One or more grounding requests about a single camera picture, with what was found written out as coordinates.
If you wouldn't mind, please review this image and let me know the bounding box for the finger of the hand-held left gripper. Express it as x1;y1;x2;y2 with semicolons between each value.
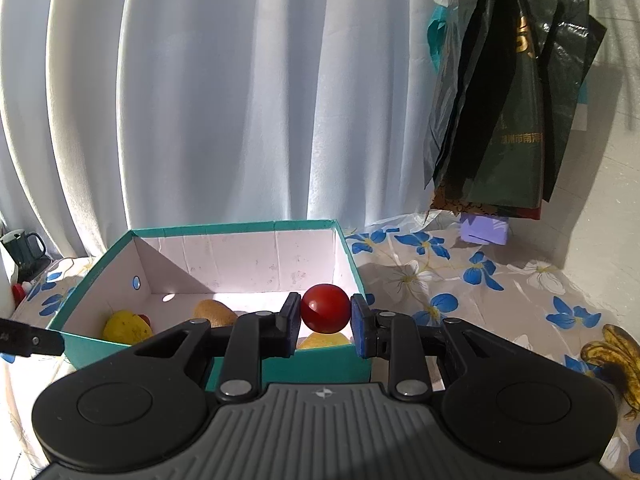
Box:
0;317;66;359

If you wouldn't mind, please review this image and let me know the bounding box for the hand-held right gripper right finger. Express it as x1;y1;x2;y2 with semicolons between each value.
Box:
350;294;517;402

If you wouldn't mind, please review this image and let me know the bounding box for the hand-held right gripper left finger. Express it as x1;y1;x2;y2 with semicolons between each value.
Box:
127;291;302;402

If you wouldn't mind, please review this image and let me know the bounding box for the teal cardboard box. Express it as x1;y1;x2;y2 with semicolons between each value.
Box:
47;219;374;395

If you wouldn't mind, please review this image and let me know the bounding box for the brown kiwi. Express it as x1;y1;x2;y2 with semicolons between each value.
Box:
194;299;239;328

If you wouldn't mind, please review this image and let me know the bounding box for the green-yellow mango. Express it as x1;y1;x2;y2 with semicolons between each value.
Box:
103;310;154;345

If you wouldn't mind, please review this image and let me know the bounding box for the dark mug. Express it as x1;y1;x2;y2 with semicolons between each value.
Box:
0;229;47;282

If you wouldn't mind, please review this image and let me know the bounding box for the blue floral tablecloth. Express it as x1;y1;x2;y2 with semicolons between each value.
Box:
0;215;640;472

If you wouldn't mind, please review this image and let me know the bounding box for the purple box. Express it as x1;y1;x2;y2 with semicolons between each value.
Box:
460;212;511;247

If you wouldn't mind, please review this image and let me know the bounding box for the pale curtain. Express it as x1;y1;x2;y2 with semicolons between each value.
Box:
0;0;443;263

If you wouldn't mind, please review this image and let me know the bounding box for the overripe banana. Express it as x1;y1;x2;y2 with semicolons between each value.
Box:
580;324;640;407

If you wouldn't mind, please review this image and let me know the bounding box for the dark green printed bag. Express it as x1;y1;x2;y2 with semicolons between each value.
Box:
477;0;547;222

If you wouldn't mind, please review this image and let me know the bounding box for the light blue plastic bag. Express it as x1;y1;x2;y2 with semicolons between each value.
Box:
426;4;452;72

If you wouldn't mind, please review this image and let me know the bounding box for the black plastic bag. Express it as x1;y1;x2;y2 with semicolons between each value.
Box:
424;0;609;213

